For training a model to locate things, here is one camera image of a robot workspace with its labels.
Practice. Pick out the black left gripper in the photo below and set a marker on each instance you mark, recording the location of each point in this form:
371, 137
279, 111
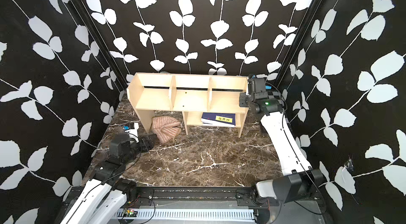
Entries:
150, 145

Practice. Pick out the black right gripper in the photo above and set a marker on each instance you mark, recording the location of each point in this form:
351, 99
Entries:
242, 102

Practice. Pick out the light wooden bookshelf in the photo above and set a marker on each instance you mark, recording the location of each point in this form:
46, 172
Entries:
192, 95

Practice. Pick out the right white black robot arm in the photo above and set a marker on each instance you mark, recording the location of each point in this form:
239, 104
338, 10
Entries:
299, 180

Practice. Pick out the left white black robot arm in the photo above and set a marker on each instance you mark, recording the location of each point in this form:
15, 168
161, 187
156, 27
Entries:
106, 192

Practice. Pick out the black white chessboard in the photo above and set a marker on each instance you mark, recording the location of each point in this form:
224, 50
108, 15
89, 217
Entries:
274, 94

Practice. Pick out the dark blue book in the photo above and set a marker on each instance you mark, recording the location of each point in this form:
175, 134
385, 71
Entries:
219, 119

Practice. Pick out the small green circuit board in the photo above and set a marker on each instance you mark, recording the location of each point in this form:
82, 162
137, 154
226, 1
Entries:
128, 213

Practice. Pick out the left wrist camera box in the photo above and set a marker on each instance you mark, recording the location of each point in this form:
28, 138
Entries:
131, 130

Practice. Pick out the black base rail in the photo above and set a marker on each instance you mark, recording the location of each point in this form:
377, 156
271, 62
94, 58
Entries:
243, 196

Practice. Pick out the white slotted cable duct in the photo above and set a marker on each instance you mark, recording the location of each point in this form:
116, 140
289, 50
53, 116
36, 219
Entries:
194, 214

